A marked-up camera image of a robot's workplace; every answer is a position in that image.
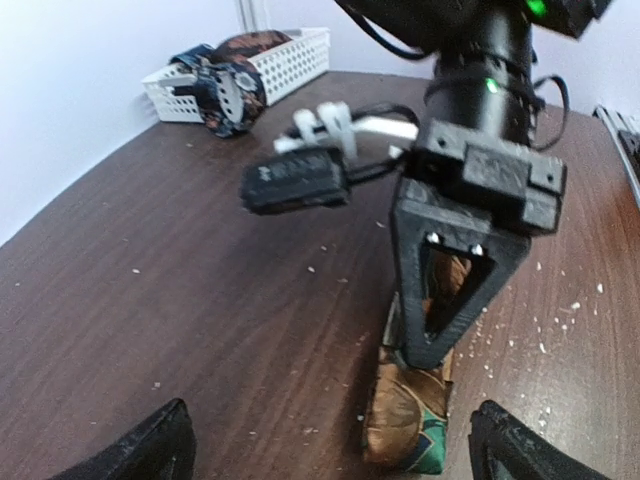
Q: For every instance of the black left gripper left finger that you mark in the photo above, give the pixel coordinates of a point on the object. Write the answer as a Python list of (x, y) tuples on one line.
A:
[(162, 446)]

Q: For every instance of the brown green patterned tie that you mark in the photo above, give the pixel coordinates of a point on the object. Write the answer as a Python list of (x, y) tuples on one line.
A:
[(406, 420)]

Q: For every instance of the aluminium front rail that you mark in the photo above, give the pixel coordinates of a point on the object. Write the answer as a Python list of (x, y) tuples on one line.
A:
[(624, 131)]

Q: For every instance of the white perforated plastic basket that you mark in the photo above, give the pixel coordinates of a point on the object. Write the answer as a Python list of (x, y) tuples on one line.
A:
[(283, 70)]

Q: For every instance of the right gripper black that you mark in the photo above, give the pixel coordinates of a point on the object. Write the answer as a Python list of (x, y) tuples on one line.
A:
[(522, 189)]

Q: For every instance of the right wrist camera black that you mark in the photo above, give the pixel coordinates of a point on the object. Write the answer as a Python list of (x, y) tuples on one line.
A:
[(310, 166)]

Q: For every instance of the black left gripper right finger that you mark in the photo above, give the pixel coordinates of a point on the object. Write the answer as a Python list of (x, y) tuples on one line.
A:
[(502, 447)]

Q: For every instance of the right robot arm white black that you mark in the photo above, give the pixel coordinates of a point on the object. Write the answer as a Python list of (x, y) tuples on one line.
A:
[(482, 79)]

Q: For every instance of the brown patterned tie in basket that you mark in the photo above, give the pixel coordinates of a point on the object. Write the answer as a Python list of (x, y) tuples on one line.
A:
[(242, 47)]

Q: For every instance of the navy floral tie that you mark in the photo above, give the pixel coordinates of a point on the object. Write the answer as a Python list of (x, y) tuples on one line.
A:
[(230, 97)]

